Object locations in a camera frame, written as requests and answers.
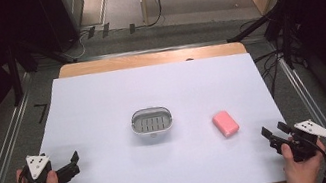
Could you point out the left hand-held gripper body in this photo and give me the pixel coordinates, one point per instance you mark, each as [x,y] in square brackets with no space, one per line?
[39,174]

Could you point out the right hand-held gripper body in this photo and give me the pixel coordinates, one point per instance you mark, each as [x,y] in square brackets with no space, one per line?
[305,141]

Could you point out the pink soap bar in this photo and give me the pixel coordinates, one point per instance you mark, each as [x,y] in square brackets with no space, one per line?
[225,123]

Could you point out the grey soap dish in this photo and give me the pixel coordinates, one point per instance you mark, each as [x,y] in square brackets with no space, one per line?
[151,122]

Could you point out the person's right hand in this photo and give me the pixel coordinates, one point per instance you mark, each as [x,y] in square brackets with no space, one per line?
[303,170]

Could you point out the white paper sheet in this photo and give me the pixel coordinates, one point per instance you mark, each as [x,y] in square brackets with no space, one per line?
[162,159]

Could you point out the dark cabinet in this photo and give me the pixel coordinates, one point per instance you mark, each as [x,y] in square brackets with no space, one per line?
[60,18]

